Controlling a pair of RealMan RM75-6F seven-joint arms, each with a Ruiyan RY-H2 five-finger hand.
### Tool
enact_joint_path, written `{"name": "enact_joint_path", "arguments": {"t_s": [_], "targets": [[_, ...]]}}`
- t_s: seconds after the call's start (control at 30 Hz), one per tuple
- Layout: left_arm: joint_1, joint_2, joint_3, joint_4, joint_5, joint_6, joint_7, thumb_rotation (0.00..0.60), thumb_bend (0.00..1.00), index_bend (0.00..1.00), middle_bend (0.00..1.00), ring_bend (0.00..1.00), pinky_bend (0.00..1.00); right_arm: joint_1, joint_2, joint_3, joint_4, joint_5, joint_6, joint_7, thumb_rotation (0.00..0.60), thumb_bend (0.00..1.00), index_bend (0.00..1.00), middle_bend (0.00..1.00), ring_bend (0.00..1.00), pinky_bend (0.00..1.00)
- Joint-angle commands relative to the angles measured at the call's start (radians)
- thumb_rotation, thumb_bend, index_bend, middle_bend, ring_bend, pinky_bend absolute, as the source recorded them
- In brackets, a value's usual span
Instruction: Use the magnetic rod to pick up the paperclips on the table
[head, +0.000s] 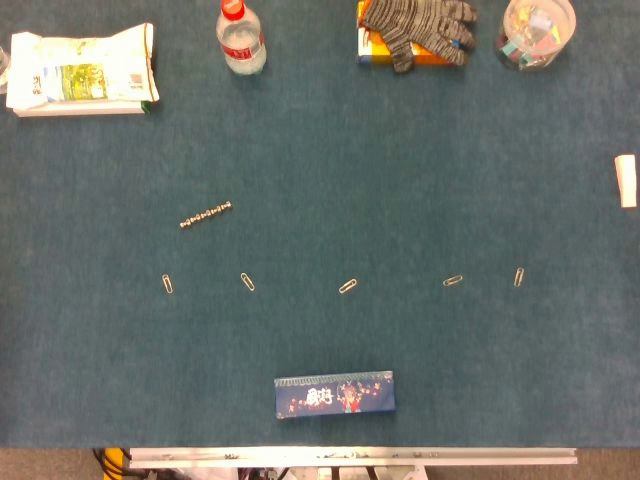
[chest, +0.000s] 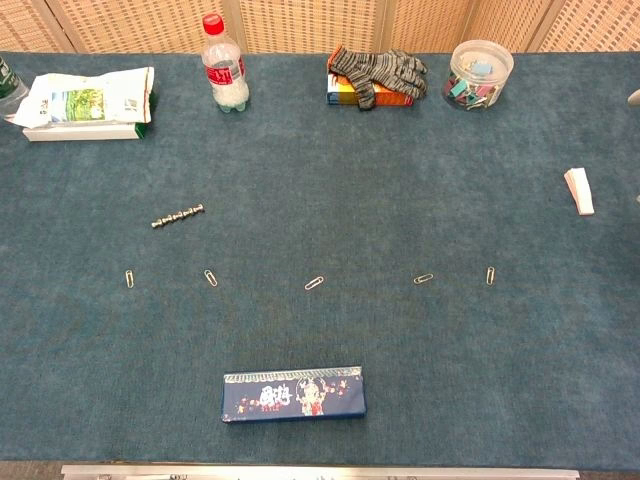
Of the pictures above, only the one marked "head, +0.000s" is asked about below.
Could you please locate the orange blue white box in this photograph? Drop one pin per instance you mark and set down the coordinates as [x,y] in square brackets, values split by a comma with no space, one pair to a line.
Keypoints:
[367,52]

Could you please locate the aluminium table rail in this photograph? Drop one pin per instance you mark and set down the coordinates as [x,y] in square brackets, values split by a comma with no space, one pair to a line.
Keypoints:
[350,456]

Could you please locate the grey striped knit glove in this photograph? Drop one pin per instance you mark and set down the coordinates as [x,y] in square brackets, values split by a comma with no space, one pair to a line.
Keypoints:
[420,27]

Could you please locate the blue printed long box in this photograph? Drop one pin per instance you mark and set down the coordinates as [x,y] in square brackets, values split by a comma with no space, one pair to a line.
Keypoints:
[335,397]

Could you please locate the green packet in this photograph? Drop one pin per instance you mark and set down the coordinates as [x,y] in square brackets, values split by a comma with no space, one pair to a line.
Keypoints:
[146,106]

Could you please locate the magnetic bead rod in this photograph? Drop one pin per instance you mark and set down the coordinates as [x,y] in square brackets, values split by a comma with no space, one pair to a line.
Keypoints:
[205,214]

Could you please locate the white flat box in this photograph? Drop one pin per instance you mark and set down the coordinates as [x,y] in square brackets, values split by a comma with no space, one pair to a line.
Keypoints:
[75,110]

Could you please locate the clear jar of binder clips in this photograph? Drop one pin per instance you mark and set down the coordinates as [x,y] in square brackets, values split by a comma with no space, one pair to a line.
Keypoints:
[535,35]

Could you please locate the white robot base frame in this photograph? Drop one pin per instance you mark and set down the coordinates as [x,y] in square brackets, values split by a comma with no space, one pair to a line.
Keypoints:
[300,472]

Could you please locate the white crumpled snack bag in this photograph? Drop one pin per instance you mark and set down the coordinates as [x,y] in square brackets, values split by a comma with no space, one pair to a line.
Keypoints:
[80,65]

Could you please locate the clear bottle red cap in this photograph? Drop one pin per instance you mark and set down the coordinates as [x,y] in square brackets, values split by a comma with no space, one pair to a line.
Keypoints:
[241,42]

